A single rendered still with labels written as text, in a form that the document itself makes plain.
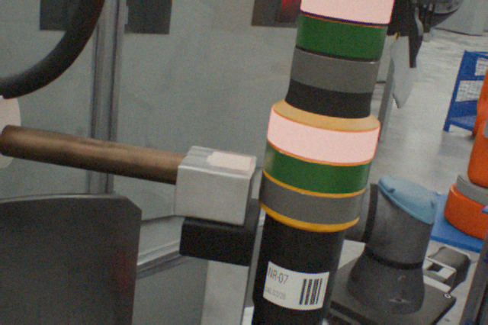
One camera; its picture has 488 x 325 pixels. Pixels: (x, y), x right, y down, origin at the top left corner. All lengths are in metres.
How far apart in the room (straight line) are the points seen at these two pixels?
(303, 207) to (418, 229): 0.90
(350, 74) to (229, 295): 0.11
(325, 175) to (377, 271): 0.94
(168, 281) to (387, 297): 0.49
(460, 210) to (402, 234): 3.28
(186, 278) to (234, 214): 1.17
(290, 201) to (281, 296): 0.04
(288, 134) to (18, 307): 0.22
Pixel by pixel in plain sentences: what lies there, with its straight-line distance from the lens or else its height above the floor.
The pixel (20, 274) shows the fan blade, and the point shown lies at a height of 1.43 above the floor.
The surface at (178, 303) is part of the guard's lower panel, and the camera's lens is 1.43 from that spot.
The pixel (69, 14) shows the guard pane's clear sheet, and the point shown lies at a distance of 1.01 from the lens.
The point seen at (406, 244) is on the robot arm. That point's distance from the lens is 1.13.
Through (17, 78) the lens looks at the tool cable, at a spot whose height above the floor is 1.57.
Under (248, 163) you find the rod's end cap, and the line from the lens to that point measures 0.24.
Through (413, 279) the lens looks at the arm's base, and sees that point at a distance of 1.17.
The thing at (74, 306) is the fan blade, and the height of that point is 1.42.
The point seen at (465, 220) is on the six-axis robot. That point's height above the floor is 0.13.
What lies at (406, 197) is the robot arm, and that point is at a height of 1.26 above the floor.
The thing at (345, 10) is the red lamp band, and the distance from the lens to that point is 0.22.
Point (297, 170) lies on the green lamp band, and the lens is 0.22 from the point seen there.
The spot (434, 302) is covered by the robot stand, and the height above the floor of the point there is 1.04.
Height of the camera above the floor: 1.63
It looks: 19 degrees down
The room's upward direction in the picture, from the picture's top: 8 degrees clockwise
